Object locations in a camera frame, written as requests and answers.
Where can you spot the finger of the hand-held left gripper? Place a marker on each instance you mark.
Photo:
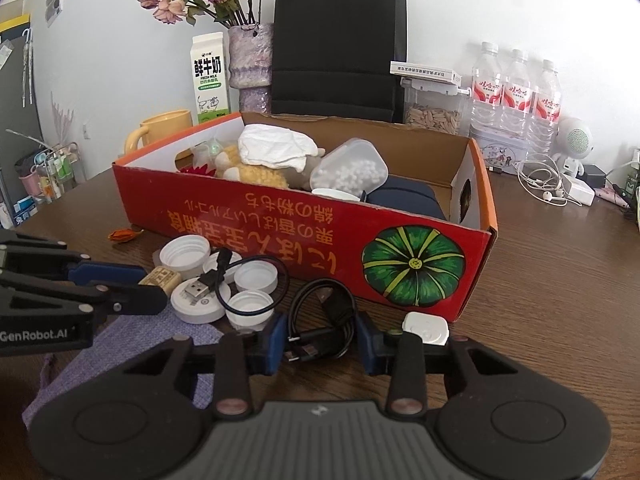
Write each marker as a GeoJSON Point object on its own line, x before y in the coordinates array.
{"type": "Point", "coordinates": [110, 274]}
{"type": "Point", "coordinates": [140, 300]}

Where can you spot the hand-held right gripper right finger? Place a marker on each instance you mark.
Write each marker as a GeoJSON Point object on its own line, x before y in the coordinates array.
{"type": "Point", "coordinates": [367, 345]}

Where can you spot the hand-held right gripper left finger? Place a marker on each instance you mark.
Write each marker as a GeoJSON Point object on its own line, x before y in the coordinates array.
{"type": "Point", "coordinates": [272, 345]}

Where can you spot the small wooden block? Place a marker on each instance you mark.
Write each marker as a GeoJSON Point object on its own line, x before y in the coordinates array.
{"type": "Point", "coordinates": [160, 278]}

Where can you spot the small white bottle cap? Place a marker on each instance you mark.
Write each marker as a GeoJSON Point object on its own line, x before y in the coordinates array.
{"type": "Point", "coordinates": [250, 310]}
{"type": "Point", "coordinates": [256, 277]}
{"type": "Point", "coordinates": [222, 272]}

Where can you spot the purple woven cloth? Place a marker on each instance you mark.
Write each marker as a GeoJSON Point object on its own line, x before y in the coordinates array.
{"type": "Point", "coordinates": [125, 340]}

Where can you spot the small white square case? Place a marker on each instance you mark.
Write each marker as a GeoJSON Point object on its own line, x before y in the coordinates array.
{"type": "Point", "coordinates": [425, 329]}

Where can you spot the white round puck device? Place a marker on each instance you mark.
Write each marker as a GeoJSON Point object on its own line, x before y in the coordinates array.
{"type": "Point", "coordinates": [200, 310]}

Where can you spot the red printed cardboard box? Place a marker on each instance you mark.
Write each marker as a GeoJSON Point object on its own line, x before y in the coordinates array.
{"type": "Point", "coordinates": [250, 230]}

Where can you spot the navy blue padded pouch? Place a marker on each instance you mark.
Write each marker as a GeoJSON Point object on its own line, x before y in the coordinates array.
{"type": "Point", "coordinates": [405, 200]}

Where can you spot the yellow and white plush toy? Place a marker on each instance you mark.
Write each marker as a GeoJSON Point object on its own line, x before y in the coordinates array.
{"type": "Point", "coordinates": [255, 172]}

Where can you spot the translucent plastic container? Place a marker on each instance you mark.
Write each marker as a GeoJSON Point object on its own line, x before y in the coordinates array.
{"type": "Point", "coordinates": [350, 167]}

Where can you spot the white bag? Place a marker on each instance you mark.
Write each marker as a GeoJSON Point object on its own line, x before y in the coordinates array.
{"type": "Point", "coordinates": [272, 147]}

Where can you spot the dried orange flower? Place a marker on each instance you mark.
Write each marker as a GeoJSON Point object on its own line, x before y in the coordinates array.
{"type": "Point", "coordinates": [125, 236]}

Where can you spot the red frilly item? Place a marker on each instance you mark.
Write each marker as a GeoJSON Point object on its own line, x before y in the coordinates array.
{"type": "Point", "coordinates": [197, 169]}

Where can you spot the white round lid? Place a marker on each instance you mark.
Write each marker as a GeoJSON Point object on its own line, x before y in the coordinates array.
{"type": "Point", "coordinates": [337, 194]}

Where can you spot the yellow ceramic mug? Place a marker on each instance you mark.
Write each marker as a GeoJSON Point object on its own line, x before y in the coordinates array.
{"type": "Point", "coordinates": [165, 127]}

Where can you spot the crumpled clear plastic bag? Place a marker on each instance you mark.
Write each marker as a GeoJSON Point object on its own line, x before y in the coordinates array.
{"type": "Point", "coordinates": [207, 150]}

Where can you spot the dark grey board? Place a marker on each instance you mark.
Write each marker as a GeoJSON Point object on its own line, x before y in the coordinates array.
{"type": "Point", "coordinates": [17, 110]}

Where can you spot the white milk carton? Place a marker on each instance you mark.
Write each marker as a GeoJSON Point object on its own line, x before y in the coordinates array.
{"type": "Point", "coordinates": [212, 80]}

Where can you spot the white printed tin box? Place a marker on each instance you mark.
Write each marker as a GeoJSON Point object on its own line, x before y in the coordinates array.
{"type": "Point", "coordinates": [500, 152]}

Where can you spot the clear container of seeds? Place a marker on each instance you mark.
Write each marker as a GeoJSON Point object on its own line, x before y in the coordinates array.
{"type": "Point", "coordinates": [432, 115]}

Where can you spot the purple textured vase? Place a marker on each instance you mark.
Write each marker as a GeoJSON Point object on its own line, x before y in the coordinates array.
{"type": "Point", "coordinates": [250, 60]}

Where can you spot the white power adapter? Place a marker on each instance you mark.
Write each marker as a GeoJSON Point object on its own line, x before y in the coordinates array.
{"type": "Point", "coordinates": [580, 191]}

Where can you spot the flat white cardboard packet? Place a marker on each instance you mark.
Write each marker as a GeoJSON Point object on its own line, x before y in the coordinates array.
{"type": "Point", "coordinates": [425, 72]}

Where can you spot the black power adapter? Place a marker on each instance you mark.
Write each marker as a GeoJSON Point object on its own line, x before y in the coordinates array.
{"type": "Point", "coordinates": [594, 176]}

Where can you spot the pink patterned pen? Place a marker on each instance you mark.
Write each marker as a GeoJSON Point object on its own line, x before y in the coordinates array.
{"type": "Point", "coordinates": [615, 196]}

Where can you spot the white round robot speaker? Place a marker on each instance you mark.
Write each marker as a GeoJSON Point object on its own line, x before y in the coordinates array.
{"type": "Point", "coordinates": [577, 142]}

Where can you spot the black paper bag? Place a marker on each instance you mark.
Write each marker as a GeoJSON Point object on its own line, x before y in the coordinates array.
{"type": "Point", "coordinates": [340, 45]}

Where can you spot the dark bottle green label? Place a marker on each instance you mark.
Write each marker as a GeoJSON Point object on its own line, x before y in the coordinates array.
{"type": "Point", "coordinates": [634, 180]}

